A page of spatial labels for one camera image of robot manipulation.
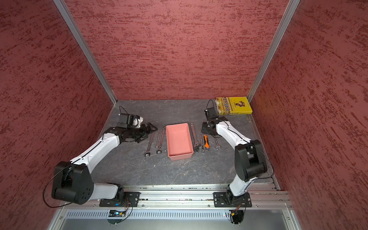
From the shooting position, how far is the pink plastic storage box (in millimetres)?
942

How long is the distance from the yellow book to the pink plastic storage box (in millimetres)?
365

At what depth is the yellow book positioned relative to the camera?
113 cm

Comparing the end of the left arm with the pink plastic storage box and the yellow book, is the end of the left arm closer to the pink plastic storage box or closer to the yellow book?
the pink plastic storage box
